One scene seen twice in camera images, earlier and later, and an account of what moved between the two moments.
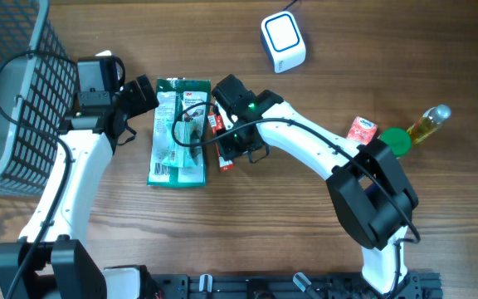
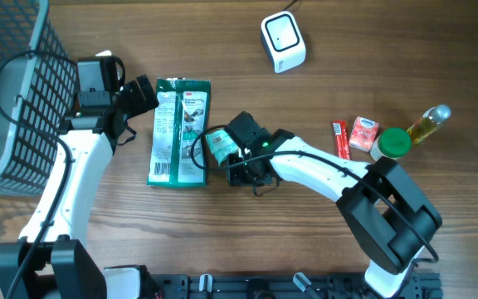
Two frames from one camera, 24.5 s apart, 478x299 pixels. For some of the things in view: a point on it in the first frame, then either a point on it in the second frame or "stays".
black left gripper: [137, 105] stays
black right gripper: [227, 150] to [236, 177]
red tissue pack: [362, 130] stays
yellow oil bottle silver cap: [431, 119] stays
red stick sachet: [217, 124] to [341, 131]
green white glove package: [172, 164] stays
